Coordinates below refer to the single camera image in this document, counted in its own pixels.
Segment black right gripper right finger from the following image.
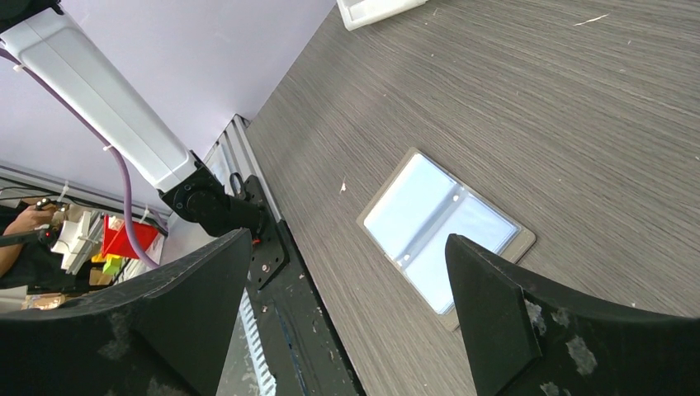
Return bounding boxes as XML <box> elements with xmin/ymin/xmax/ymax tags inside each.
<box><xmin>445</xmin><ymin>234</ymin><xmax>699</xmax><ymax>395</ymax></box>

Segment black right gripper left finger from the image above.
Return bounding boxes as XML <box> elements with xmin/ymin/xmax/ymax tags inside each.
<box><xmin>1</xmin><ymin>230</ymin><xmax>252</xmax><ymax>395</ymax></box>

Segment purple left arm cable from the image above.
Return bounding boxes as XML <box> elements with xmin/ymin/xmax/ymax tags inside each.
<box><xmin>0</xmin><ymin>48</ymin><xmax>171</xmax><ymax>270</ymax></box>

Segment person's hand in background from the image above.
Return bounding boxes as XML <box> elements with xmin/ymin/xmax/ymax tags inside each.
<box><xmin>1</xmin><ymin>205</ymin><xmax>57</xmax><ymax>276</ymax></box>

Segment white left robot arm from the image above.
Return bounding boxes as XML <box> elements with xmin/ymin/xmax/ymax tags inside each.
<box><xmin>1</xmin><ymin>1</ymin><xmax>269</xmax><ymax>238</ymax></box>

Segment red box in background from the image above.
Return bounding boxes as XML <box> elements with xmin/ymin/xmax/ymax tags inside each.
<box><xmin>101</xmin><ymin>214</ymin><xmax>161</xmax><ymax>261</ymax></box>

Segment white two-compartment tray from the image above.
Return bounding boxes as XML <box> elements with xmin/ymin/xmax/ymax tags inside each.
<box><xmin>337</xmin><ymin>0</ymin><xmax>427</xmax><ymax>31</ymax></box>

